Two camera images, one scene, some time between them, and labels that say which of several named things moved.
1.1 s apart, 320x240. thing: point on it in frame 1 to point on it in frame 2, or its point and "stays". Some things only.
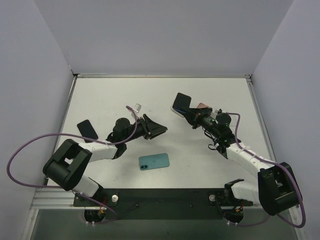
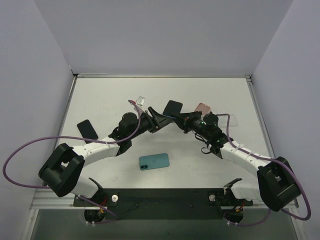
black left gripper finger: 156,129 to 166,121
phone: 202,105 stays
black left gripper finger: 153,128 to 159,117
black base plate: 161,203 stays
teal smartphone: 154,161 stays
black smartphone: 87,131 stays
